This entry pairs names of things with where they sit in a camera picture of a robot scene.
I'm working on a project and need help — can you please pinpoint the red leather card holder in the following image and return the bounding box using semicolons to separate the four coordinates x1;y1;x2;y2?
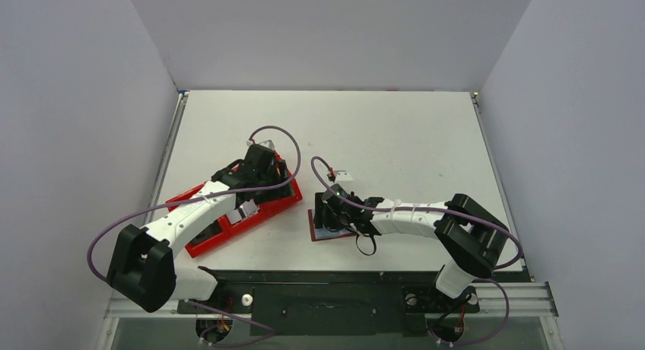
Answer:
307;206;359;243

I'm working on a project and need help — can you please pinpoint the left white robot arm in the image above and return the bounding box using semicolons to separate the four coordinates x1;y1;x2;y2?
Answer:
106;144;294;313

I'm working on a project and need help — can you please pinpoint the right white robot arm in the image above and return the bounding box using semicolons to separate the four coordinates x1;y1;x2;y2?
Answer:
314;184;510;299

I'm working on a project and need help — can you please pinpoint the silver credit card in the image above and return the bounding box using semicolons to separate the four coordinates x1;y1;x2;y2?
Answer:
227;200;259;224

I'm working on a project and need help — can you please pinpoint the black credit card in tray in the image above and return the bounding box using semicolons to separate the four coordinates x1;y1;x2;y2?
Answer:
190;221;222;246

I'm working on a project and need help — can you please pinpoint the red plastic tray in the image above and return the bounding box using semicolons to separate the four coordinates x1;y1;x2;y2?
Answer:
166;153;302;258

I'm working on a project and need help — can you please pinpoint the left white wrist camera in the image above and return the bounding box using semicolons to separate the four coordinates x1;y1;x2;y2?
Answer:
246;139;275;151

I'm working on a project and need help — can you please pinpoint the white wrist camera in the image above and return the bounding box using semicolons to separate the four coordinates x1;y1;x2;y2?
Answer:
327;170;354;183
246;139;275;151

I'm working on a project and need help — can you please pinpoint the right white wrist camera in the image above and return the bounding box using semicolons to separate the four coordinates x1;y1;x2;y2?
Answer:
327;170;354;183

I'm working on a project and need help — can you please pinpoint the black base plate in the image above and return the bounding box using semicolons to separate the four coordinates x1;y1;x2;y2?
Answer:
170;269;484;336

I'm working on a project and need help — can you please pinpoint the aluminium frame rail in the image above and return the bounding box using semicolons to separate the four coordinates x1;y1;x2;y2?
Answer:
95;283;564;349

